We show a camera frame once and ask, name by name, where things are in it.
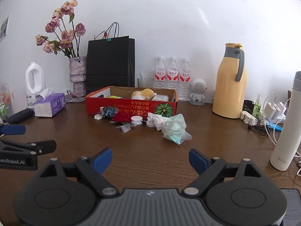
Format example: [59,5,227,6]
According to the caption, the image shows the clear plastic candy wrapper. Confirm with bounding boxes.
[115,124,137,133]

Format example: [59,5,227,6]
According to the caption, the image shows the greenish plastic bag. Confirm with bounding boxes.
[162,114,192,145]

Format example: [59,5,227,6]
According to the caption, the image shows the small white cap piece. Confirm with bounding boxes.
[94,114,102,120]

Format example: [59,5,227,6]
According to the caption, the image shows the red fabric flower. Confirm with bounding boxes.
[111,111,132,124]

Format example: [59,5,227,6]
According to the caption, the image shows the blue patterned cloth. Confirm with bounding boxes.
[100,106,119,118]

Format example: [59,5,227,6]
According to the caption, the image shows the white ribbed jar lid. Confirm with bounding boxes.
[131,116,143,125]

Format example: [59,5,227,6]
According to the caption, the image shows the green tissue pack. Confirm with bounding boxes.
[109,95,122,99]

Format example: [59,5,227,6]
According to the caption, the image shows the red cardboard pumpkin box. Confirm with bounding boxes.
[85,86,178,117]

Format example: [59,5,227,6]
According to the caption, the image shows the cotton swab plastic box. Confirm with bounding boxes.
[152,94,169,102]

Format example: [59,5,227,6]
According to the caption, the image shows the yellow white plush toy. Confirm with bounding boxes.
[131,88,157,101]

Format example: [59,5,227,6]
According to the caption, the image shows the black glasses case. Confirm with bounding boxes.
[7,108,34,124]

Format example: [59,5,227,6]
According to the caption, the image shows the purple tissue pack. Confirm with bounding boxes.
[34,88,66,117]

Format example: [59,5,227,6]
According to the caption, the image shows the white detergent jug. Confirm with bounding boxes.
[25,61,46,109]

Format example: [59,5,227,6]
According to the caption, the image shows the yellow thermos jug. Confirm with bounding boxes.
[212,43,247,119]

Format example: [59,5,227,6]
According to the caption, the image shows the right water bottle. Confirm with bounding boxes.
[179,58,191,102]

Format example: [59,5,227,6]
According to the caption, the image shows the water bottle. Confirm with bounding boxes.
[179,58,191,102]
[166,57,179,90]
[153,56,167,89]

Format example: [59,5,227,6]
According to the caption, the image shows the black earphones tangle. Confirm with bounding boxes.
[248,119,270,136]

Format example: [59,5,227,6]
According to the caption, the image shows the white astronaut speaker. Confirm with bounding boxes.
[189,78,208,106]

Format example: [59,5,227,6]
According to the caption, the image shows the green spray bottle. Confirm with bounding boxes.
[252,93,262,118]

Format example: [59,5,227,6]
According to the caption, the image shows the white tall tumbler bottle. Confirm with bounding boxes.
[270,71,301,171]

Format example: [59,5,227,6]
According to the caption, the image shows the glass cup with straw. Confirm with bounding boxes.
[137,73,154,88]

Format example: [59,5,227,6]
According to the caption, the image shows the white charger adapters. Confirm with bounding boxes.
[263,102,287,124]

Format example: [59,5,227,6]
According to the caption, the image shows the left water bottle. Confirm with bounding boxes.
[153,56,167,89]

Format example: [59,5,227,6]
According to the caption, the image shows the purple ceramic vase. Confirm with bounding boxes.
[69,56,87,97]

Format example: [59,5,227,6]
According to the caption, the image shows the middle water bottle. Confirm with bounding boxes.
[166,57,179,90]

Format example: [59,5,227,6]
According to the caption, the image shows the black paper shopping bag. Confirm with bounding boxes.
[85,22,135,94]

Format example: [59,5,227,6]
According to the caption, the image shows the smartphone on table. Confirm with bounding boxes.
[281,188,301,226]

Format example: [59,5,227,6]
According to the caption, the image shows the dried pink rose bouquet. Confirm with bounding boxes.
[35,0,86,58]

